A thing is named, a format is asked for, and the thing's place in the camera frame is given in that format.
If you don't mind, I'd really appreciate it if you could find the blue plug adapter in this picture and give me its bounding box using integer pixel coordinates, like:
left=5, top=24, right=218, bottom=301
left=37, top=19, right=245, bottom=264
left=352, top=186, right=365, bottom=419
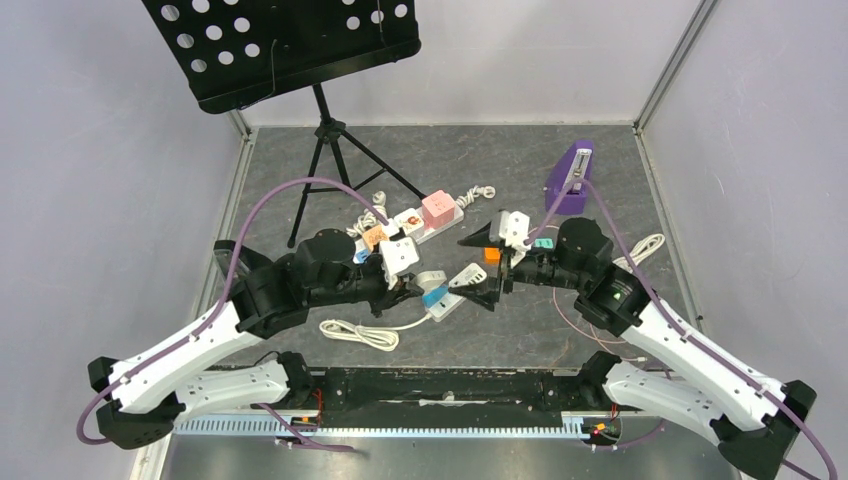
left=422, top=285, right=448, bottom=309

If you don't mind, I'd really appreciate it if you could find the white twisted cord with plug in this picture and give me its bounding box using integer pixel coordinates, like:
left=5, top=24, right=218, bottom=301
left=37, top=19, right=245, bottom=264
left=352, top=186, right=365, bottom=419
left=457, top=185, right=497, bottom=208

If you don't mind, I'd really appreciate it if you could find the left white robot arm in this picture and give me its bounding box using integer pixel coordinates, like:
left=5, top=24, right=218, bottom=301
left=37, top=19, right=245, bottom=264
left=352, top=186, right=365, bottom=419
left=87, top=229, right=423, bottom=450

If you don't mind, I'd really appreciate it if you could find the aluminium rail frame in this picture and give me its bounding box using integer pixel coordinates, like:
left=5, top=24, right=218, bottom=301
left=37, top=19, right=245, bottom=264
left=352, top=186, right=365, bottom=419
left=148, top=0, right=753, bottom=439

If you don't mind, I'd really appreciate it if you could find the thin pink charger cable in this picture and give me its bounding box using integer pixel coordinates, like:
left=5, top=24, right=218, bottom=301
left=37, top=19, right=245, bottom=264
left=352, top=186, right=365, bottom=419
left=527, top=225, right=651, bottom=362

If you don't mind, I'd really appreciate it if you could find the orange power strip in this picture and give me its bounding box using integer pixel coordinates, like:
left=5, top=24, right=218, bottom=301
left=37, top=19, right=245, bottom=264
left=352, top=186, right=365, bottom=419
left=483, top=247, right=502, bottom=265

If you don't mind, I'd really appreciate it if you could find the white cube socket adapter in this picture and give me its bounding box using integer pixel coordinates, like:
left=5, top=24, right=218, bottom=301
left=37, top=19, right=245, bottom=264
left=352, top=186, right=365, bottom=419
left=393, top=208, right=426, bottom=239

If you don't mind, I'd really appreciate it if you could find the white multicolour power strip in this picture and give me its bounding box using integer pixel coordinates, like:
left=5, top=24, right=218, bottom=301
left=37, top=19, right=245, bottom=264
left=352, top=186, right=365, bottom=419
left=353, top=206, right=464, bottom=264

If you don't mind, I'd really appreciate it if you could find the teal charger cube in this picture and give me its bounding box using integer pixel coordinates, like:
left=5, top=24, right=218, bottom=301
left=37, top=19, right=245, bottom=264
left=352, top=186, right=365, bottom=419
left=533, top=238, right=555, bottom=251

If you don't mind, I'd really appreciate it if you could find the white plug adapter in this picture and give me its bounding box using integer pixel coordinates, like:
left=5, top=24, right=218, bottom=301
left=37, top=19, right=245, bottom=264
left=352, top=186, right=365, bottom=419
left=414, top=270, right=447, bottom=293

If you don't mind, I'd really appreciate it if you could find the beige cube socket adapter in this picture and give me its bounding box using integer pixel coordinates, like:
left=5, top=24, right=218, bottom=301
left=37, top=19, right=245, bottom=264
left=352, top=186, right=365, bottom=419
left=361, top=225, right=390, bottom=252

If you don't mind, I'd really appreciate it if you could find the clear plastic tray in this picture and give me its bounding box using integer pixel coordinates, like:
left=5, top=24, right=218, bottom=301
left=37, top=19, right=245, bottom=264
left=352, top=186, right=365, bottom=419
left=213, top=240, right=251, bottom=280

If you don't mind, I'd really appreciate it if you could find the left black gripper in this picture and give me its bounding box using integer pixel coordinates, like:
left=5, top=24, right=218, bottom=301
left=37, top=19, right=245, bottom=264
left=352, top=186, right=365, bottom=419
left=309, top=256, right=424, bottom=318

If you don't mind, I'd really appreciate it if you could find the white coiled power cord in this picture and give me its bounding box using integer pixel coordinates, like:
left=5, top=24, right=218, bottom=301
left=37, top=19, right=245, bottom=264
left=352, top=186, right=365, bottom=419
left=319, top=313, right=433, bottom=354

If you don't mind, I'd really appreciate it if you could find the white bundled cord right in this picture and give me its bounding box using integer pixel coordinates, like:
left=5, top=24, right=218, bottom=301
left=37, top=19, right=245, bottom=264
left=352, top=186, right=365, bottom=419
left=612, top=233, right=666, bottom=273

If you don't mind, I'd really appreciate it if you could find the white power strip with USB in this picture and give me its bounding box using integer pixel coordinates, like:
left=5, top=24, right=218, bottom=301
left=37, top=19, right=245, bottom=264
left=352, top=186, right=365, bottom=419
left=422, top=262, right=489, bottom=323

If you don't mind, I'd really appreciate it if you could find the white knotted strip cord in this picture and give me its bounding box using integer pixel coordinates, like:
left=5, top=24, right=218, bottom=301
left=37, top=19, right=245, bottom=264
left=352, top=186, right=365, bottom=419
left=344, top=190, right=390, bottom=238

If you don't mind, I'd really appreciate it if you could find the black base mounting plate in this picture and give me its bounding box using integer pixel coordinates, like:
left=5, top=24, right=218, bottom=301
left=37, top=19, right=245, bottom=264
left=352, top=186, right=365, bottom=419
left=279, top=367, right=612, bottom=429

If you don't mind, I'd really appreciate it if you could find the black perforated music stand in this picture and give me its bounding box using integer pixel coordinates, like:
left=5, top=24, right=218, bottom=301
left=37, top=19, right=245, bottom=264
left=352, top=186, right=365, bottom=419
left=140, top=0, right=429, bottom=249

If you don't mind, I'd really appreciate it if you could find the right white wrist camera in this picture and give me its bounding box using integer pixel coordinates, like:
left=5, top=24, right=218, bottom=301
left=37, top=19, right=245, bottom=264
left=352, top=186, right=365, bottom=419
left=488, top=210, right=530, bottom=252

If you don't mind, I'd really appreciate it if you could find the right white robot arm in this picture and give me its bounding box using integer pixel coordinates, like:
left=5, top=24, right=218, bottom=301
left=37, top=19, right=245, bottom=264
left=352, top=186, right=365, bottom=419
left=456, top=212, right=816, bottom=479

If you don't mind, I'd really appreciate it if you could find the purple metronome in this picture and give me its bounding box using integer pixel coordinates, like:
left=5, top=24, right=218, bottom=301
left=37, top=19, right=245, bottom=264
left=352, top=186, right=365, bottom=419
left=544, top=139, right=595, bottom=216

